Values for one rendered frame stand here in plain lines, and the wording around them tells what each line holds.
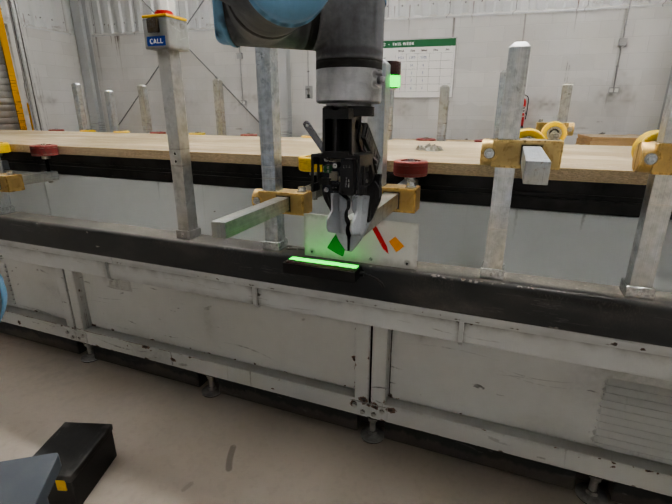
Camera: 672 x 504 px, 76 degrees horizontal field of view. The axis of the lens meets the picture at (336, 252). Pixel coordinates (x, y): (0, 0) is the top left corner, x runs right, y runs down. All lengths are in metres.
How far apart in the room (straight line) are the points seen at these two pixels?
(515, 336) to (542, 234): 0.26
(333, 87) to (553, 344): 0.68
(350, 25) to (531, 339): 0.70
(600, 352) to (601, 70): 7.37
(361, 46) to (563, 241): 0.71
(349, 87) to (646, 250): 0.60
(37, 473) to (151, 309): 1.14
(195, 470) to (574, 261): 1.19
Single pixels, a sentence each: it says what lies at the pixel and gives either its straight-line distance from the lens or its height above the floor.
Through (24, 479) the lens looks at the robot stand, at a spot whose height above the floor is 0.60.
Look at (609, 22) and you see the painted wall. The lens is 8.29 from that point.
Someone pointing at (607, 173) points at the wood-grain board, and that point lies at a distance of 1.09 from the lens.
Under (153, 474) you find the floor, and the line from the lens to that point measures 1.53.
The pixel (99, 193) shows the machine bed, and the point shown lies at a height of 0.74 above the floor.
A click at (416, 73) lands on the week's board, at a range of 8.02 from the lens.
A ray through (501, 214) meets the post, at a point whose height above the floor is 0.83.
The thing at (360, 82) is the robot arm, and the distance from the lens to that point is 0.59.
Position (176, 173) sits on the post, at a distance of 1.16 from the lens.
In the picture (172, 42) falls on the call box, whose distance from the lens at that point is 1.13.
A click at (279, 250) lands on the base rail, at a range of 1.03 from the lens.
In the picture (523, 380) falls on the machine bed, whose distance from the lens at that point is 1.32.
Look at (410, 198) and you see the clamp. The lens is 0.89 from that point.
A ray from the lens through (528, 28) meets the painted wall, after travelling 8.10.
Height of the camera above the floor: 1.02
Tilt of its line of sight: 18 degrees down
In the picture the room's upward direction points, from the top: straight up
